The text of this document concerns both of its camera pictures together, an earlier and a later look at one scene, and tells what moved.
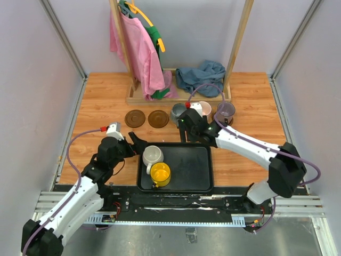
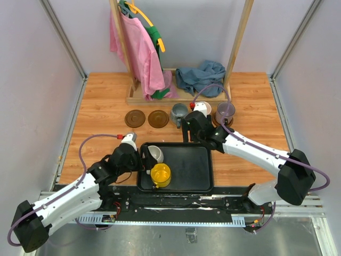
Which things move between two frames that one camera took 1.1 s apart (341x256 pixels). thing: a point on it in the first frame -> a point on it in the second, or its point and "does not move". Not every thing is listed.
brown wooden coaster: x=158 y=119 does not move
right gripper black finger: x=191 y=137 does not move
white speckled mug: x=152 y=154 does not move
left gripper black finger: x=137 y=142 -> x=147 y=159
